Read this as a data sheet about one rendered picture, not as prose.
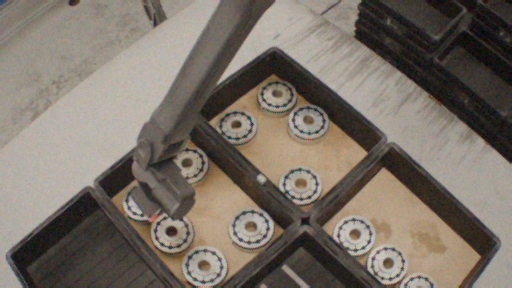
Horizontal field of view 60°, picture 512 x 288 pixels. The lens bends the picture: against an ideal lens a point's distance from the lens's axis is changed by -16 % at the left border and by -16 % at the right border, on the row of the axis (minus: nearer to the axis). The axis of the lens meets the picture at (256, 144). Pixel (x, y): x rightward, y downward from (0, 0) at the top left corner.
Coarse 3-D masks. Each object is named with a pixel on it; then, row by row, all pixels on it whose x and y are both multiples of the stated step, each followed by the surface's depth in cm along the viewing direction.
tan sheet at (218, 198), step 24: (192, 144) 131; (216, 168) 128; (120, 192) 124; (216, 192) 125; (240, 192) 125; (192, 216) 121; (216, 216) 121; (216, 240) 118; (168, 264) 115; (240, 264) 115
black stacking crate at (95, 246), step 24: (72, 216) 115; (96, 216) 121; (48, 240) 113; (72, 240) 117; (96, 240) 118; (120, 240) 118; (24, 264) 111; (48, 264) 114; (72, 264) 114; (96, 264) 114; (120, 264) 115; (144, 264) 115
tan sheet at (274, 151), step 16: (256, 96) 139; (224, 112) 136; (256, 112) 136; (272, 128) 134; (336, 128) 134; (256, 144) 131; (272, 144) 131; (288, 144) 131; (304, 144) 131; (320, 144) 131; (336, 144) 131; (352, 144) 131; (256, 160) 129; (272, 160) 129; (288, 160) 129; (304, 160) 129; (320, 160) 129; (336, 160) 129; (352, 160) 129; (272, 176) 127; (320, 176) 127; (336, 176) 127
